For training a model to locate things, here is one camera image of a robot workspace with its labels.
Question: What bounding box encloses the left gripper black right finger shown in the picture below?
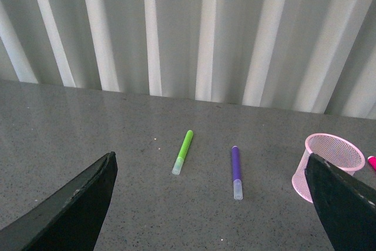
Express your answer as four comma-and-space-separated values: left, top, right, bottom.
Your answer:
304, 153, 375, 250

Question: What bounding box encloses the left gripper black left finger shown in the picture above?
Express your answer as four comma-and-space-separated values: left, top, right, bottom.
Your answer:
1, 152, 118, 250

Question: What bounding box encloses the pink marker pen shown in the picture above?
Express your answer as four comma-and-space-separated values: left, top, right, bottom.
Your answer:
367, 156, 376, 171

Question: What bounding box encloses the purple marker pen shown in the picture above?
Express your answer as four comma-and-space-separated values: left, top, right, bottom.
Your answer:
231, 146, 243, 200

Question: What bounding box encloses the pink mesh pen cup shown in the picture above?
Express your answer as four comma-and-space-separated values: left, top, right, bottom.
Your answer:
291, 133, 365, 203

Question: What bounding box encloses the green marker pen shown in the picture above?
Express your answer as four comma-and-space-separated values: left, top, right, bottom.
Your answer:
172, 130, 194, 175

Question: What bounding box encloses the white pleated curtain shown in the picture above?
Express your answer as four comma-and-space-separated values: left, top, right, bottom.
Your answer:
1, 0, 375, 119

